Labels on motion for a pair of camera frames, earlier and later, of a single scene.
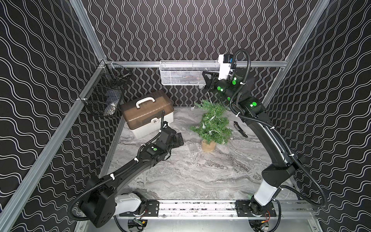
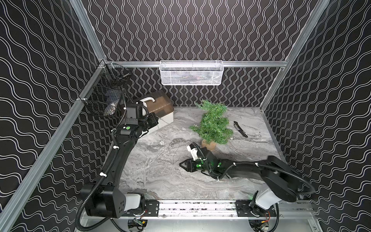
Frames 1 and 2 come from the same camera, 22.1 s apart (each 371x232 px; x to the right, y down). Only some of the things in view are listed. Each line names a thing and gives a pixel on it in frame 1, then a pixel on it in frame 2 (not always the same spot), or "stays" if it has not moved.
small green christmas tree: [214, 127] stays
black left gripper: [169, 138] → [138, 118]
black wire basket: [103, 94] stays
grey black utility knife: [239, 129] stays
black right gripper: [215, 81] → [189, 165]
